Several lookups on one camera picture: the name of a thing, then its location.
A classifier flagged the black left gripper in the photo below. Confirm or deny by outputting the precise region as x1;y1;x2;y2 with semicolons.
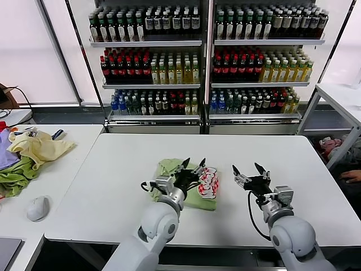
173;157;207;193

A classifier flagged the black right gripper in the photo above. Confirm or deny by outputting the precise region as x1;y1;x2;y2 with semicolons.
232;163;273;195

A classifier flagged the light green t-shirt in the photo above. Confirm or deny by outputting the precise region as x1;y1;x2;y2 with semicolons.
151;158;221;212

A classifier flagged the pink clothes pile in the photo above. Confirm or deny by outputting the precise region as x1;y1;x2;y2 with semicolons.
318;136;343;159

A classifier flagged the grey clothes pile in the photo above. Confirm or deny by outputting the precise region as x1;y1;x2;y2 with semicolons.
328;141;361;168

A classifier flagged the person's bare hand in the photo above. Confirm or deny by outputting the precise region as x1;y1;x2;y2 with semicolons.
340;170;361;184

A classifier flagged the white metal rack table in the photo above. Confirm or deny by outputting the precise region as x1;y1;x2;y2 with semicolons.
297;84;361;170

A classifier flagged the cola bottle red cap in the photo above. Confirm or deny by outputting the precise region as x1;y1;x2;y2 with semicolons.
117;57;126;84
109;57;118;84
100;56;110;84
125;57;134;84
141;57;151;84
133;57;142;84
229;56;239;82
246;56;256;82
221;56;230;82
237;56;247;82
213;56;222;82
254;56;263;82

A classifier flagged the yellow drink bottle green cap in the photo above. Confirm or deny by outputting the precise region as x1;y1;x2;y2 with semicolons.
287;60;297;83
270;60;280;83
304;60;314;82
262;60;271;83
279;60;288;83
296;60;305;83

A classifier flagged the drinks shelf unit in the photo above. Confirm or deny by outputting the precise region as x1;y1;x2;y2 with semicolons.
89;0;208;134
206;0;329;136

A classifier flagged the dark bottle green cap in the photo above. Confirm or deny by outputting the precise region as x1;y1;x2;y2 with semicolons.
117;13;127;42
244;11;254;41
135;12;145;42
234;11;244;41
126;12;136;42
224;11;235;41
262;11;272;40
253;11;263;41
215;11;226;41
89;14;100;42
108;14;118;42
99;14;109;42

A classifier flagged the black bottle white label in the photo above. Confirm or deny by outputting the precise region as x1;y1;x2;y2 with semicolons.
153;11;163;36
171;10;182;36
181;10;191;36
144;11;154;36
191;10;201;36
162;11;171;36

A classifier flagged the pale yellow garment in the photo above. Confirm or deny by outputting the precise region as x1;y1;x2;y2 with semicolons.
7;130;77;171

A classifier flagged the brown bottle beige label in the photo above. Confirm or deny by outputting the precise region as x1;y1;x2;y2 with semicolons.
318;10;329;40
291;11;301;40
300;11;310;40
309;11;319;40
272;11;283;40
281;11;292;40

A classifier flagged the white computer mouse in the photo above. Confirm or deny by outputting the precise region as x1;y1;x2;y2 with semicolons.
27;195;52;222

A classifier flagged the white printed cloth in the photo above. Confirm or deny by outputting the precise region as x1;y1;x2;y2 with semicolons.
23;126;39;139

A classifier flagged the crumpled green garment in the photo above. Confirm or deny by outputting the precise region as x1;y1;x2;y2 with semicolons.
0;155;41;198

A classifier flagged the grey window mullion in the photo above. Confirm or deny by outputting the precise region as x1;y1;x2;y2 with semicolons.
35;0;85;107

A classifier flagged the lilac purple garment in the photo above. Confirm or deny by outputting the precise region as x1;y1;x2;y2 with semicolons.
0;132;22;172

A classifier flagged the brown cardboard box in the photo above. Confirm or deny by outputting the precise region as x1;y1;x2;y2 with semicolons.
0;82;19;110

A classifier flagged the grey laptop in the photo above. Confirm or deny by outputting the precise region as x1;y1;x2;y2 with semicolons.
0;237;23;271

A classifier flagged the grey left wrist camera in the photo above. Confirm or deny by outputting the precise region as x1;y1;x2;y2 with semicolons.
155;174;175;195

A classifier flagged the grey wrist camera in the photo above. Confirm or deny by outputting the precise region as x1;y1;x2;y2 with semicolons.
155;174;175;195
272;185;294;207

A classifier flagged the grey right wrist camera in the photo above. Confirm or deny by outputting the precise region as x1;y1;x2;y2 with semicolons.
272;185;294;207

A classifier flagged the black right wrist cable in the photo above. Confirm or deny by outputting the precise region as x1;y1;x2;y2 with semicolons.
247;191;271;241

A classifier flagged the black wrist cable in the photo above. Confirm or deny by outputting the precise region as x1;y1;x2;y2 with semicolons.
140;180;159;194
247;191;271;241

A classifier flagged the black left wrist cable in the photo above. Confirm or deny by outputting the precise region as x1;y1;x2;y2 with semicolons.
140;180;159;194

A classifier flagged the black power cable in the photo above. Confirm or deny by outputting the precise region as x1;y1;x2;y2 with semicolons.
11;86;34;125

